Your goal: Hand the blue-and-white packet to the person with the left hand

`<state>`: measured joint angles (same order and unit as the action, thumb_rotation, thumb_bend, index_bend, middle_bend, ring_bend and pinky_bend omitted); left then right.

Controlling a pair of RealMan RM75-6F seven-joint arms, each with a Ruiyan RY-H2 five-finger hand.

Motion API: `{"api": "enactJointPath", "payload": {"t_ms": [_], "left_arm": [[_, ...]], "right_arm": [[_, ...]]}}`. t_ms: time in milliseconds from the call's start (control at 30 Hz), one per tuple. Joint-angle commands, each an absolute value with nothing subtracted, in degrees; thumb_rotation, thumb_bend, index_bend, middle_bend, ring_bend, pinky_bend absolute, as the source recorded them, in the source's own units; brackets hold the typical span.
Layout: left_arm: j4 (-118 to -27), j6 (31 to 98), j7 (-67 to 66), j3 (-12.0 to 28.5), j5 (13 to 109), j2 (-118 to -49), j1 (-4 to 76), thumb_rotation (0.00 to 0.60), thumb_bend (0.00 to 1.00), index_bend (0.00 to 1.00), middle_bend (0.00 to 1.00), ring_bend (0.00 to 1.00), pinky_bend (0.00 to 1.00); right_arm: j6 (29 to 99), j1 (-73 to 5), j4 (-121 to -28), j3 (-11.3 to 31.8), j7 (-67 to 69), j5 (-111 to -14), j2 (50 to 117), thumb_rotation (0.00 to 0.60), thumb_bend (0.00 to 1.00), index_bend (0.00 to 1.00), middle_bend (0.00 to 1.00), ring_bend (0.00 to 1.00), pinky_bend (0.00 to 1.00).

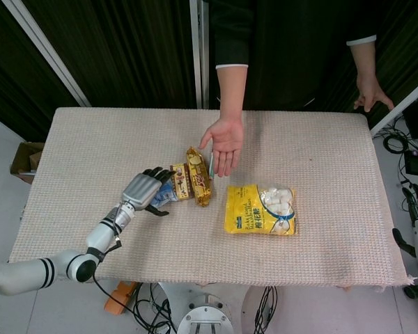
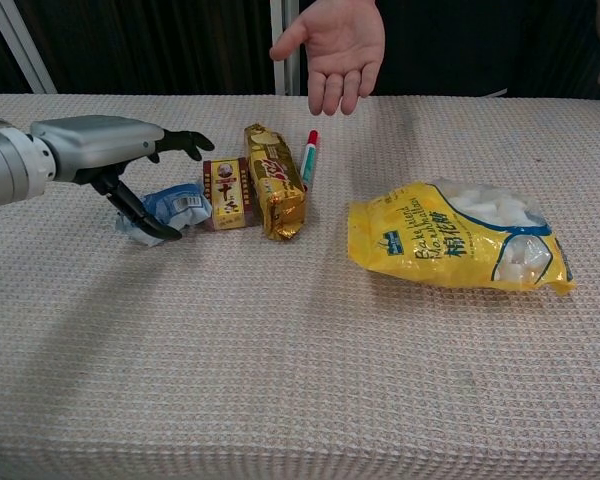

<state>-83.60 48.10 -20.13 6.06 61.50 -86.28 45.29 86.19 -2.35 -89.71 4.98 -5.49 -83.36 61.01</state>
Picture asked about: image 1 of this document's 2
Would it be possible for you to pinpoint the person's bare right hand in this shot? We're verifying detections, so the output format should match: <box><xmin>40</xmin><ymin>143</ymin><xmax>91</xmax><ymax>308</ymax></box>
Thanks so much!
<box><xmin>199</xmin><ymin>116</ymin><xmax>245</xmax><ymax>178</ymax></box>

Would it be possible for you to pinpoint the gold brown snack bar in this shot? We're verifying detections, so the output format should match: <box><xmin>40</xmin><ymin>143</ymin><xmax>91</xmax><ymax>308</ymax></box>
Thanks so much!
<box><xmin>185</xmin><ymin>146</ymin><xmax>214</xmax><ymax>208</ymax></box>

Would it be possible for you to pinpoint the brown cardboard box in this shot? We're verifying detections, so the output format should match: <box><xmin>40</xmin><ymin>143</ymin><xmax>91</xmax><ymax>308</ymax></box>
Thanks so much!
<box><xmin>9</xmin><ymin>141</ymin><xmax>45</xmax><ymax>184</ymax></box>

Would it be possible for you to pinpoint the white metal frame post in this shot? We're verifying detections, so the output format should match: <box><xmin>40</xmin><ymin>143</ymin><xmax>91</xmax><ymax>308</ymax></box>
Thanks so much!
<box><xmin>189</xmin><ymin>0</ymin><xmax>210</xmax><ymax>109</ymax></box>

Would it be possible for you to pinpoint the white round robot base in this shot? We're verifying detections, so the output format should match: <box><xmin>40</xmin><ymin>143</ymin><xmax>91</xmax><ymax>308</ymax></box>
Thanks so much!
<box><xmin>156</xmin><ymin>281</ymin><xmax>255</xmax><ymax>334</ymax></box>

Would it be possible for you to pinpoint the person's bare left hand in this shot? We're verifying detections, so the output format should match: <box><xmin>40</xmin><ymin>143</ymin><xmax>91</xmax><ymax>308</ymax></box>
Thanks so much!
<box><xmin>353</xmin><ymin>73</ymin><xmax>395</xmax><ymax>113</ymax></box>

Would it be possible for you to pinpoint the small brown snack packet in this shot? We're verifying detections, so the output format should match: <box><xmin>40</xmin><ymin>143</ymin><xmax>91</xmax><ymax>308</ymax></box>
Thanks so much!
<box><xmin>169</xmin><ymin>163</ymin><xmax>191</xmax><ymax>202</ymax></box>

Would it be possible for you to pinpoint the black cable bundle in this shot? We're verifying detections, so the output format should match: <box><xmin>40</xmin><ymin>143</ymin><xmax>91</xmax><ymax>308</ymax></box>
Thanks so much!
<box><xmin>382</xmin><ymin>134</ymin><xmax>412</xmax><ymax>154</ymax></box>

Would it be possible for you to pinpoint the yellow marshmallow bag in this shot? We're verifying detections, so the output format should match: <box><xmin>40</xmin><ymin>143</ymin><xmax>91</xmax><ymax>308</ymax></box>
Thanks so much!
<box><xmin>224</xmin><ymin>184</ymin><xmax>298</xmax><ymax>237</ymax></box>

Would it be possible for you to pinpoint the person's black shirt torso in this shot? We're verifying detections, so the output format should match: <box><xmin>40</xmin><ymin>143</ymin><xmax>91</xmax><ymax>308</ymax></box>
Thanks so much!
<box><xmin>208</xmin><ymin>0</ymin><xmax>384</xmax><ymax>111</ymax></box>

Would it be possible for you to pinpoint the person's left forearm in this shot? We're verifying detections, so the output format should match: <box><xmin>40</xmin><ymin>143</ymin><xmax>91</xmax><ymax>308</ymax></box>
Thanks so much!
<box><xmin>348</xmin><ymin>40</ymin><xmax>378</xmax><ymax>78</ymax></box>

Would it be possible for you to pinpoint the blue white snack packet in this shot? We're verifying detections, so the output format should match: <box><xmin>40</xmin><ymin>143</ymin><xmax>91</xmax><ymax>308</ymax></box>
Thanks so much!
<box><xmin>150</xmin><ymin>180</ymin><xmax>179</xmax><ymax>207</ymax></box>

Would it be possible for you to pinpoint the white diagonal frame bar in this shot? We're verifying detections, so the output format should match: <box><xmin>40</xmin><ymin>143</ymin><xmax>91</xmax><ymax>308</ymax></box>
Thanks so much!
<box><xmin>1</xmin><ymin>0</ymin><xmax>92</xmax><ymax>108</ymax></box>

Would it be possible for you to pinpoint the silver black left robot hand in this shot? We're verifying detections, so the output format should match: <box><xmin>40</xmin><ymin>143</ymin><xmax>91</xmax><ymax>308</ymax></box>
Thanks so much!
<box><xmin>121</xmin><ymin>166</ymin><xmax>177</xmax><ymax>217</ymax></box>

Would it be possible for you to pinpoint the beige woven table cloth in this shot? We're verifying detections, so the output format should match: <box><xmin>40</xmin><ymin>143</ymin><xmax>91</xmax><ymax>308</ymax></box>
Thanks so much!
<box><xmin>8</xmin><ymin>106</ymin><xmax>418</xmax><ymax>289</ymax></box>

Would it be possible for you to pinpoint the person's right forearm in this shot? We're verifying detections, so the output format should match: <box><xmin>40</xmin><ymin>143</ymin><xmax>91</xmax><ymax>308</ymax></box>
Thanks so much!
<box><xmin>215</xmin><ymin>65</ymin><xmax>249</xmax><ymax>121</ymax></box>

